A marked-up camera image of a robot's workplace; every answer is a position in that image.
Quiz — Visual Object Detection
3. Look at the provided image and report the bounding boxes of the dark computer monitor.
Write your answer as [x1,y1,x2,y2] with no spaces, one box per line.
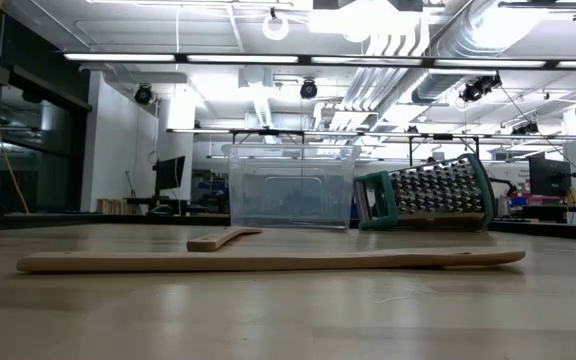
[527,152,573,198]
[153,155,187,192]

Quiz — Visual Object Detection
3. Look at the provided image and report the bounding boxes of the silver spiral ventilation duct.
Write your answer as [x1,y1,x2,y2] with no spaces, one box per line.
[410,0,544,104]

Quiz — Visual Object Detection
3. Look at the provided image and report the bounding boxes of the clear plastic bin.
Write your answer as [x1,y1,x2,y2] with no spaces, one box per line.
[220,143,362,231]

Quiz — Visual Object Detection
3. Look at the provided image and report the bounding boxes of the stack of wooden blocks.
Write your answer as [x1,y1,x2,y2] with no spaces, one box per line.
[96,198,139,216]

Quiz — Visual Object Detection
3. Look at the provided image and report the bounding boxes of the overhead LED light bar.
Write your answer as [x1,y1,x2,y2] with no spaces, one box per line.
[62,51,576,71]

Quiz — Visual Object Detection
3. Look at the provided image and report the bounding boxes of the metal box grater green frame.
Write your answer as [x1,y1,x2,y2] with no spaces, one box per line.
[351,152,498,232]

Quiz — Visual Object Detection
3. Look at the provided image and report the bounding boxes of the red and blue boxes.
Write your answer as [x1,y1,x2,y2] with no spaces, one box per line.
[505,188,569,207]

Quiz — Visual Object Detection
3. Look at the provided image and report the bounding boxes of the black overhead camera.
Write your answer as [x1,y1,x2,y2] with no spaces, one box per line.
[299,78,319,100]
[134,83,155,106]

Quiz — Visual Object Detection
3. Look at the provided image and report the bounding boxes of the black ceiling mounted device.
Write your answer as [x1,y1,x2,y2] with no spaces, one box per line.
[511,121,540,136]
[460,73,503,104]

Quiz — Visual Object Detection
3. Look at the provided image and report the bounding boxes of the long flat wooden spatula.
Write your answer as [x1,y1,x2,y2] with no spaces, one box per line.
[16,246,527,274]

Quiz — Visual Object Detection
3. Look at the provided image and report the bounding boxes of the black metal gantry frame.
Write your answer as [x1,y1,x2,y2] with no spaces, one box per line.
[228,127,482,167]

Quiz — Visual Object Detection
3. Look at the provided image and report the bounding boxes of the white hanging ring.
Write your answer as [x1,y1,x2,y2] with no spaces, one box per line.
[261,12,291,42]

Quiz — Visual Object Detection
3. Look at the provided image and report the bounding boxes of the white ceiling pipe bundle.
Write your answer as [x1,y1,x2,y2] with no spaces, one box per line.
[340,19,432,114]

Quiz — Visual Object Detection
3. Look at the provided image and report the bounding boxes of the wooden utensil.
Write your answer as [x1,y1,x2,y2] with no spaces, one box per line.
[186,227,263,253]

